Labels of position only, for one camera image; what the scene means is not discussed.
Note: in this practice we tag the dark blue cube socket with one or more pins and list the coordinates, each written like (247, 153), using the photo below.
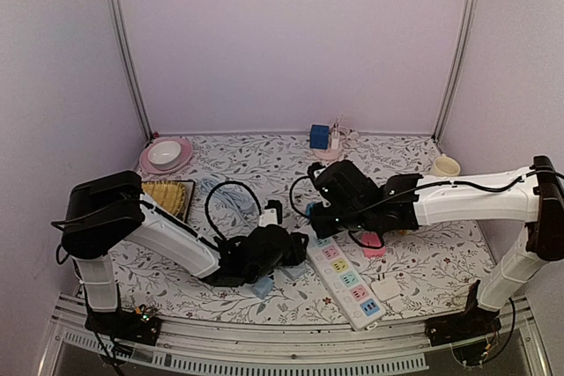
(319, 137)

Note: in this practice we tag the white charger with cable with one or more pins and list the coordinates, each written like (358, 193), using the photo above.
(340, 133)

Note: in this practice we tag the white plug adapter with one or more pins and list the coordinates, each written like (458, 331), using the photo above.
(386, 287)

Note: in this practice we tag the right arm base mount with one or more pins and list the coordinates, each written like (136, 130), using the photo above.
(473, 321)

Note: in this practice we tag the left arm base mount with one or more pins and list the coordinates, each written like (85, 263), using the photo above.
(131, 326)

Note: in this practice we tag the black framed mat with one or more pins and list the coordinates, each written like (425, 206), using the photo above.
(190, 186)

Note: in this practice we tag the yellow woven basket tray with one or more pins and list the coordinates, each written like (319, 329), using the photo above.
(171, 196)

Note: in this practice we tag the light blue charger plug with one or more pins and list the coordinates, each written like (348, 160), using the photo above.
(262, 287)

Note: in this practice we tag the pink plug adapter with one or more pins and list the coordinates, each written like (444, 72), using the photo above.
(372, 245)

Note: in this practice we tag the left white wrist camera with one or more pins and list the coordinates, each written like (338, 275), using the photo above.
(272, 214)

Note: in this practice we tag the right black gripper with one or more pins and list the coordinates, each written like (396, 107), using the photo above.
(322, 229)

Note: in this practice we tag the white bowl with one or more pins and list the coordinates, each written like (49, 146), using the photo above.
(164, 155)

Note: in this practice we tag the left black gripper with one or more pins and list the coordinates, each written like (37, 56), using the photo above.
(297, 251)

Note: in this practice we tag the cyan plug adapter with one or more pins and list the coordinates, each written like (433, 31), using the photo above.
(310, 210)

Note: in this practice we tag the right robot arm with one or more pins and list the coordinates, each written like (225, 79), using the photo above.
(531, 195)

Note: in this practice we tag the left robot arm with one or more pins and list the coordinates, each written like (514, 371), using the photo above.
(104, 212)

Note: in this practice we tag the pink plate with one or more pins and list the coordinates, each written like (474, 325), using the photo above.
(187, 151)

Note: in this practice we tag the light blue power strip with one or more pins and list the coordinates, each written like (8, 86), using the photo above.
(294, 272)

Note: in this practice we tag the cream ceramic mug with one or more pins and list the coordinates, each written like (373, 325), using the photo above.
(445, 166)

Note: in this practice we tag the white long power strip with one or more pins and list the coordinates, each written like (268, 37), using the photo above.
(355, 299)

